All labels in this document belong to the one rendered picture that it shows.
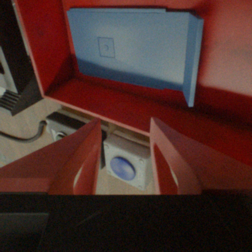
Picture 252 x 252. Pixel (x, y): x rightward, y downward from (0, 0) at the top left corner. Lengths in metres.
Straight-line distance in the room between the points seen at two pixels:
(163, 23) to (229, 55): 0.06
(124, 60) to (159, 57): 0.04
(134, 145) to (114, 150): 0.03
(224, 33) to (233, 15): 0.01
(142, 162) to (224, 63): 0.15
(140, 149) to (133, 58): 0.12
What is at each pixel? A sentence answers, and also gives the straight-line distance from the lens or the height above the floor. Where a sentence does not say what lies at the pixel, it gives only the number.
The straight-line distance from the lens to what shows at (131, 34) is 0.23.
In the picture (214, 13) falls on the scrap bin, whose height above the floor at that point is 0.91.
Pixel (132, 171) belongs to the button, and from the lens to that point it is 0.29.
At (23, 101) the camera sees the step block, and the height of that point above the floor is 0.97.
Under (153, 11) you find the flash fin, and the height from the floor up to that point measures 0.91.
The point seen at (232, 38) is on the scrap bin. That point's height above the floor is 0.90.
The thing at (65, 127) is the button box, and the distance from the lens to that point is 0.34.
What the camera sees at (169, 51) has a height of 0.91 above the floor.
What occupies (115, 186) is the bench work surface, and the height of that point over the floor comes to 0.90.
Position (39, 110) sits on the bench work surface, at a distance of 0.43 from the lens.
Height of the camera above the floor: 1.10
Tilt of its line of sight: 42 degrees down
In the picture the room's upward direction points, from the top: 136 degrees counter-clockwise
